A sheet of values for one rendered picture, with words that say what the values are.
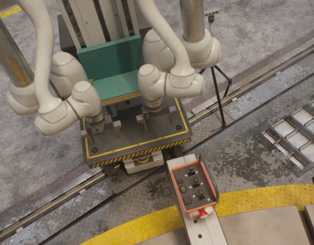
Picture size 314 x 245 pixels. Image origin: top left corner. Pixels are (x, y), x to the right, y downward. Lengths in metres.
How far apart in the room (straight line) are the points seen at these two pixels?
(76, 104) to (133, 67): 0.57
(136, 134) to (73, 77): 0.63
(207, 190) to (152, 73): 0.53
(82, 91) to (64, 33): 0.77
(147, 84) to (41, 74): 0.42
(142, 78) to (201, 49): 0.35
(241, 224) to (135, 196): 0.76
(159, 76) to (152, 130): 0.74
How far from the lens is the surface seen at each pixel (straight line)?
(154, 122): 2.12
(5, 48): 1.43
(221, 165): 2.29
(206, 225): 1.39
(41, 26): 1.33
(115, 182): 2.32
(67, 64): 1.65
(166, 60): 1.66
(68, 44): 2.00
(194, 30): 1.51
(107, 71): 1.87
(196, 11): 1.43
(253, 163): 2.32
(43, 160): 2.61
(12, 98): 1.67
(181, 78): 1.35
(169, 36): 1.33
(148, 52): 1.65
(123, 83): 1.83
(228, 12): 3.46
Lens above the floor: 2.00
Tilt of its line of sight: 52 degrees down
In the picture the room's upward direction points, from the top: 12 degrees counter-clockwise
